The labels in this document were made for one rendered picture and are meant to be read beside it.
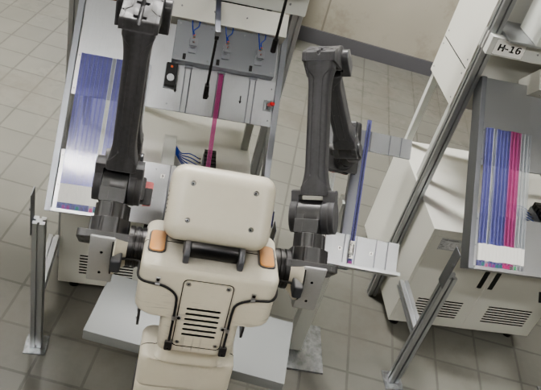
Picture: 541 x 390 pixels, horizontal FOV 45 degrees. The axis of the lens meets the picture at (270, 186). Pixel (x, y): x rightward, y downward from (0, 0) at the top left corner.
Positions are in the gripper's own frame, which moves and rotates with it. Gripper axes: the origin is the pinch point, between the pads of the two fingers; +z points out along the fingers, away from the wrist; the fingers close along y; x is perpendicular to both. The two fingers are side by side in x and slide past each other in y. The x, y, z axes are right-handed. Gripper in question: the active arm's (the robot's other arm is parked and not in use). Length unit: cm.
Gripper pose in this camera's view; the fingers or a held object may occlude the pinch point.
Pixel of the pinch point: (334, 167)
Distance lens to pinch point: 211.6
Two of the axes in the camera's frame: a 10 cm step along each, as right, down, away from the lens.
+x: -1.7, 9.6, -2.0
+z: -1.9, 1.7, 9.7
